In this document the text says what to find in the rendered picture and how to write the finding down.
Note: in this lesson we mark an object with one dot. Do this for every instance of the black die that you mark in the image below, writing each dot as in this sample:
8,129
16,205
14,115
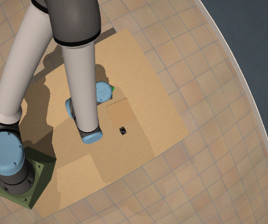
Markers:
123,131

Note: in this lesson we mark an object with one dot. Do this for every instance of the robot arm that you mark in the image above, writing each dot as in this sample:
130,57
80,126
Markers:
74,25

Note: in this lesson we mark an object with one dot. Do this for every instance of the light orange flat mat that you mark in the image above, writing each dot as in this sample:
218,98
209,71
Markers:
120,112

